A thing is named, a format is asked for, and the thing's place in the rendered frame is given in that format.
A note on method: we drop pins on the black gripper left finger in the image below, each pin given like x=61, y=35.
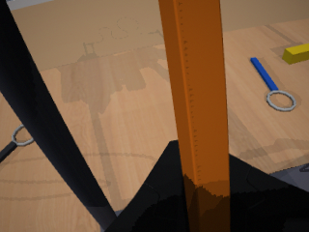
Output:
x=159, y=205

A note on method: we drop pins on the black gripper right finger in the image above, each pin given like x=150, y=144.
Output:
x=260, y=203

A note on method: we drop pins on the orange rectangular handle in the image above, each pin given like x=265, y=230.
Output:
x=193, y=36

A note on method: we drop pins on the grey loop with blue handle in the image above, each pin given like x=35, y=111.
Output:
x=271, y=85

